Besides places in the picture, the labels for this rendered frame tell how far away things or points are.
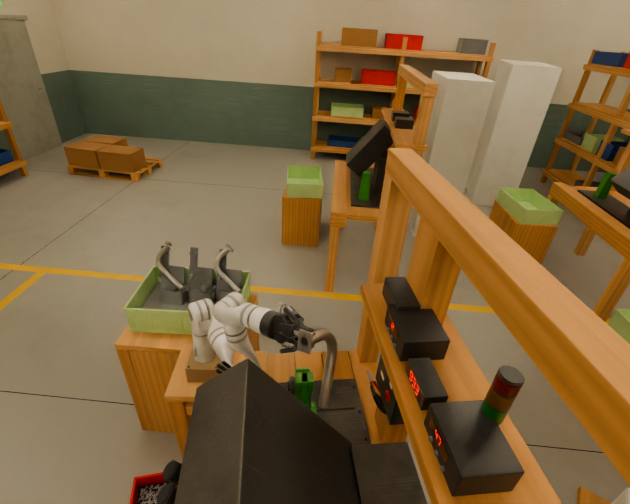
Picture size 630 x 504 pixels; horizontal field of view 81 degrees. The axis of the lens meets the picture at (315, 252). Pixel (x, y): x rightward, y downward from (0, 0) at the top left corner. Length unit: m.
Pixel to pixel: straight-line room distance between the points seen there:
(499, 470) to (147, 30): 8.48
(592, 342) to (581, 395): 0.08
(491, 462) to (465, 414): 0.10
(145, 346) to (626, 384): 2.02
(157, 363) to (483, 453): 1.80
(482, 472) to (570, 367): 0.29
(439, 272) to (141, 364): 1.77
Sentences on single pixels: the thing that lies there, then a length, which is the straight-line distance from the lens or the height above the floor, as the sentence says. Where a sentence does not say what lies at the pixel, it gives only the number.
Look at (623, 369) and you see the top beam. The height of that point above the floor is 1.94.
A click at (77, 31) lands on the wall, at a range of 9.35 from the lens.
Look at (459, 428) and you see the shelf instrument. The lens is 0.90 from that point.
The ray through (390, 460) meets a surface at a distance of 1.26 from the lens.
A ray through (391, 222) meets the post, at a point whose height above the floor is 1.68.
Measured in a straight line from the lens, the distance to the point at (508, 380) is 0.86.
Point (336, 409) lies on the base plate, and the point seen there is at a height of 0.90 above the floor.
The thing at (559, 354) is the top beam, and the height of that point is 1.91.
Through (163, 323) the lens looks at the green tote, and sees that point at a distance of 2.23.
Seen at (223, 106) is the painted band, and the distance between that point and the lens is 8.31.
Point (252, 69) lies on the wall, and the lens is 8.05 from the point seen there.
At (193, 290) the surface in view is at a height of 0.92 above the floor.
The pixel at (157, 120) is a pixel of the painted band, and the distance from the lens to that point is 8.91.
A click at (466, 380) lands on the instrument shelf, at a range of 1.10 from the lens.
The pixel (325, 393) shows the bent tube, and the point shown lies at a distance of 1.13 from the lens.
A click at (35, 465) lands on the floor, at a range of 3.02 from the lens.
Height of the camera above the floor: 2.32
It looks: 32 degrees down
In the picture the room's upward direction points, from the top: 4 degrees clockwise
